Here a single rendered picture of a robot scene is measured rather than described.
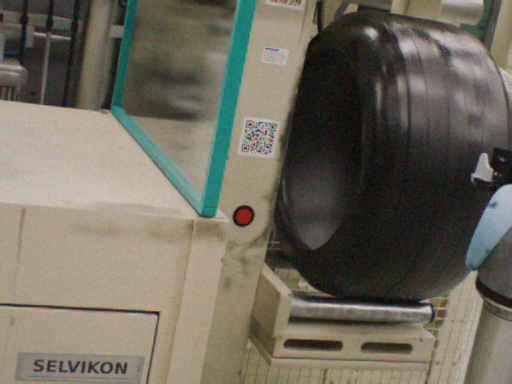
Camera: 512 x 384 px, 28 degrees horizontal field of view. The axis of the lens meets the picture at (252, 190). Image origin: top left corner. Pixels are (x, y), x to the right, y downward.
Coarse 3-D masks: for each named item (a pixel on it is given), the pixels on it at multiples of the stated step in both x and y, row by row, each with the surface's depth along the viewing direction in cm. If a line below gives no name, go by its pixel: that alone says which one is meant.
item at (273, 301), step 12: (264, 264) 208; (264, 276) 202; (276, 276) 202; (264, 288) 201; (276, 288) 196; (264, 300) 201; (276, 300) 195; (288, 300) 194; (264, 312) 200; (276, 312) 195; (288, 312) 195; (264, 324) 200; (276, 324) 195; (276, 336) 196
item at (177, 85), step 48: (144, 0) 155; (192, 0) 131; (240, 0) 111; (144, 48) 152; (192, 48) 129; (240, 48) 113; (144, 96) 149; (192, 96) 127; (144, 144) 144; (192, 144) 125; (192, 192) 122
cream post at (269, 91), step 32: (256, 0) 186; (256, 32) 188; (288, 32) 190; (256, 64) 190; (288, 64) 192; (256, 96) 192; (288, 96) 194; (288, 128) 196; (256, 160) 196; (224, 192) 196; (256, 192) 198; (256, 224) 200; (224, 256) 200; (256, 256) 202; (224, 288) 202; (256, 288) 204; (224, 320) 204; (224, 352) 206
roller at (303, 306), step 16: (304, 304) 200; (320, 304) 202; (336, 304) 203; (352, 304) 204; (368, 304) 206; (384, 304) 207; (400, 304) 209; (416, 304) 210; (368, 320) 207; (384, 320) 208; (400, 320) 209; (416, 320) 210; (432, 320) 211
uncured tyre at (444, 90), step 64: (320, 64) 229; (384, 64) 189; (448, 64) 192; (320, 128) 239; (384, 128) 185; (448, 128) 186; (320, 192) 239; (384, 192) 185; (448, 192) 187; (320, 256) 202; (384, 256) 190; (448, 256) 194
